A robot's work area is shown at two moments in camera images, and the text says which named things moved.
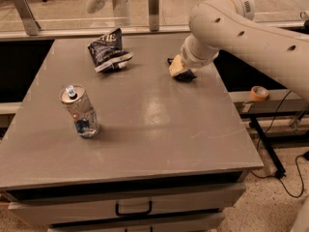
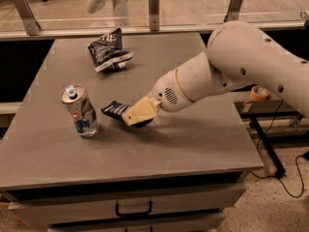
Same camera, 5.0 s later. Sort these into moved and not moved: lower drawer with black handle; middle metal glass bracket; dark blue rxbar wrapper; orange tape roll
Moved: dark blue rxbar wrapper
Not moved: middle metal glass bracket; orange tape roll; lower drawer with black handle
